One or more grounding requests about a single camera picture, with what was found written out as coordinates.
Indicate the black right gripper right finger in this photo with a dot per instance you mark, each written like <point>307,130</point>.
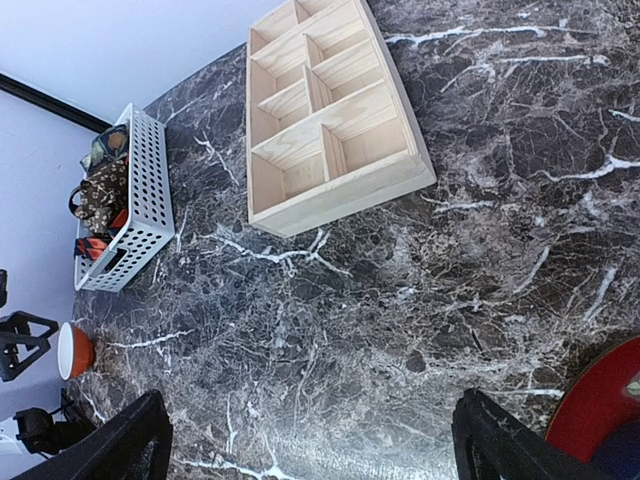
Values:
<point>490,443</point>

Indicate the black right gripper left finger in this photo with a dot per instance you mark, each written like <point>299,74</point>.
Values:
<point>135,444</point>

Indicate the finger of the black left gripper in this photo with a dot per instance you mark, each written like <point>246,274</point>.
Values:
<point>24,340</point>

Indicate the brown floral tie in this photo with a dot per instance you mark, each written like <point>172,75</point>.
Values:
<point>101,197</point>

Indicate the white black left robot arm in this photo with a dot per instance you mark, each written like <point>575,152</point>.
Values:
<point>38,431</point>

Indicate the orange white bowl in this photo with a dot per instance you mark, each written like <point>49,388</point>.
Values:
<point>75,352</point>

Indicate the orange navy striped tie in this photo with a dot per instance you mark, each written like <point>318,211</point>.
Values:
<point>91,248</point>

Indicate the red saucer plate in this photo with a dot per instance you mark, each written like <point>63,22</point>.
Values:
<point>604,399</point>

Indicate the blue mug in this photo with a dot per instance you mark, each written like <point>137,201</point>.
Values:
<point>619,455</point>

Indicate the white perforated plastic basket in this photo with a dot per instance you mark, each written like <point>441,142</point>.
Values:
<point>149,225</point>

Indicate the green patterned tie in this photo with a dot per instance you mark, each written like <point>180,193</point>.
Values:
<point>110,145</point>

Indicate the wooden compartment tray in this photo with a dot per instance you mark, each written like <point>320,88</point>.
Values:
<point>330,130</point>

